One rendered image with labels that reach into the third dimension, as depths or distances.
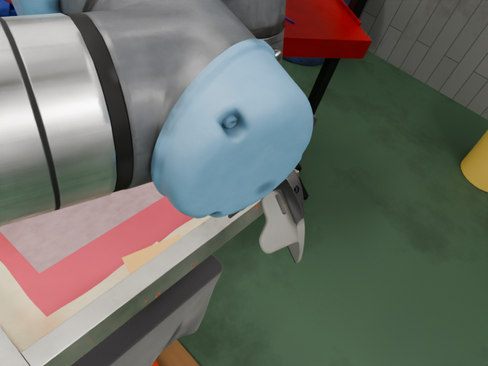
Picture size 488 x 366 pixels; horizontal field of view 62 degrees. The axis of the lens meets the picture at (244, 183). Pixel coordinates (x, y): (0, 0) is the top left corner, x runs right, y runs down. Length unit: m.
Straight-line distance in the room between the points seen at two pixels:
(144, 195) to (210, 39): 0.68
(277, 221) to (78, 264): 0.41
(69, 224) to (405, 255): 2.18
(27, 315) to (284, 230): 0.42
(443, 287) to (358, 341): 0.70
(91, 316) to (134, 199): 0.29
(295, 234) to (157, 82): 0.30
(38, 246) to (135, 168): 0.64
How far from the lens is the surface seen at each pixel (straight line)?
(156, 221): 0.77
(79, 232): 0.79
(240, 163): 0.16
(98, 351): 0.99
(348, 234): 2.56
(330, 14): 1.97
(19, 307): 0.72
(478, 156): 3.40
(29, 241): 0.81
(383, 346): 2.32
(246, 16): 0.32
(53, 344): 0.61
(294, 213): 0.42
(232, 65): 0.16
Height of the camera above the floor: 1.89
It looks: 48 degrees down
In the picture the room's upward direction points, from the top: 20 degrees clockwise
